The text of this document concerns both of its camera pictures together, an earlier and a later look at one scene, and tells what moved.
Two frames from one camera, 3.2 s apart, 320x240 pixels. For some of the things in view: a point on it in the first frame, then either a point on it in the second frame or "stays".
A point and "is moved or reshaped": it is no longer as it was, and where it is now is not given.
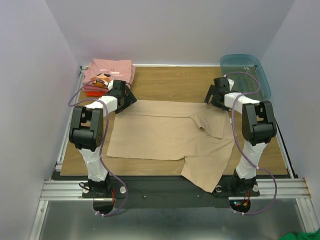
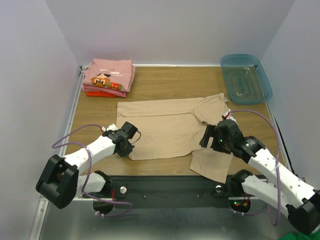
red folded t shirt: x=95 y=93 stays
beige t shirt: x=193 y=130 is moved or reshaped
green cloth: x=301 y=235 stays
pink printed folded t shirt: x=114 y=70 stays
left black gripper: x=130 y=99 → x=127 y=151
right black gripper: x=215 y=96 → x=215 y=139
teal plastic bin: x=247 y=72 stays
